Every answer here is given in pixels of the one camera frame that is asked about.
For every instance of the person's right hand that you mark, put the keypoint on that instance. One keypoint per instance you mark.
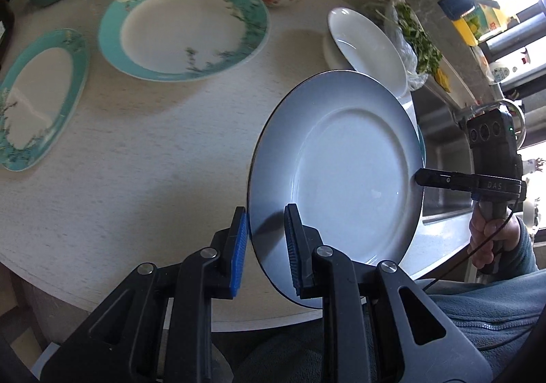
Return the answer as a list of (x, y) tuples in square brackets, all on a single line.
[(487, 236)]

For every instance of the large white bowl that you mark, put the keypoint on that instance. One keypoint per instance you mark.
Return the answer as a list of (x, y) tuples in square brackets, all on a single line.
[(354, 42)]

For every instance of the large teal floral plate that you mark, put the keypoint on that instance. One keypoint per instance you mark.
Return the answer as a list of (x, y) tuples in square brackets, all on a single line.
[(182, 40)]

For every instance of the small teal floral plate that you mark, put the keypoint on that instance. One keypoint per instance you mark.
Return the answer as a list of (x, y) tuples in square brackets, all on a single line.
[(39, 94)]

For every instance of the blue utensil holder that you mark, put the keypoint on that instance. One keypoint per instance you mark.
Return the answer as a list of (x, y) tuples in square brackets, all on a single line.
[(455, 9)]

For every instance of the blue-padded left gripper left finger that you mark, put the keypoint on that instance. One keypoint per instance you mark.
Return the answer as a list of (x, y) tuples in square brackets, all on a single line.
[(156, 325)]

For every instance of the plastic bag of greens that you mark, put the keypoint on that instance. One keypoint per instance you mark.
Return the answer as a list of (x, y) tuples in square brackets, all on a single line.
[(399, 22)]

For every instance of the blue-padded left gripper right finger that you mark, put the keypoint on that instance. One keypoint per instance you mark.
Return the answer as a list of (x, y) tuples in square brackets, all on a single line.
[(378, 324)]

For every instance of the yellow sponge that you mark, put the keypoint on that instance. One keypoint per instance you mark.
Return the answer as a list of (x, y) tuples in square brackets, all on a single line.
[(442, 79)]

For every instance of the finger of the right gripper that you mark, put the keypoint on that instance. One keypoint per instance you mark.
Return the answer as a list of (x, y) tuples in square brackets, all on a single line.
[(456, 181)]

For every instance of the person's right forearm sleeve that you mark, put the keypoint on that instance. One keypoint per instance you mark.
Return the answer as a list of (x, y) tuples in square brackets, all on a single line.
[(498, 316)]

